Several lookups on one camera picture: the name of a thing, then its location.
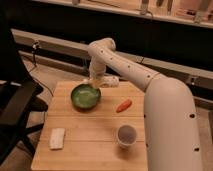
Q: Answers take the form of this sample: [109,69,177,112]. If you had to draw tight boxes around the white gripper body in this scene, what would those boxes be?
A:
[83,76,119,89]

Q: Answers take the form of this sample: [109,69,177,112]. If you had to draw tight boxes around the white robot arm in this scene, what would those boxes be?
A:
[87,38,203,171]

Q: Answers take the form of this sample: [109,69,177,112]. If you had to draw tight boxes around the green ceramic bowl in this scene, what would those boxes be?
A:
[71,84,101,109]

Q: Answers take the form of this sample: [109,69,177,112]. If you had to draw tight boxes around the orange carrot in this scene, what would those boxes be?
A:
[116,99,132,113]

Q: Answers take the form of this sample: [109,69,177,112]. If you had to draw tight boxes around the wooden table board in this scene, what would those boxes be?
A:
[31,81,148,171]

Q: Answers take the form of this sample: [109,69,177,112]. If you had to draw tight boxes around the white paper cup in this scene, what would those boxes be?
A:
[116,125,137,149]

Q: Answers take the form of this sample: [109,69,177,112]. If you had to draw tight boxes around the white sponge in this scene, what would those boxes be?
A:
[49,128,65,150]

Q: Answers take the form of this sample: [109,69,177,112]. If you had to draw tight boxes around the black chair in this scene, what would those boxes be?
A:
[0,19,48,165]

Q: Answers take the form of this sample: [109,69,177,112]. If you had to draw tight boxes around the black cable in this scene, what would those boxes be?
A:
[21,40,55,98]

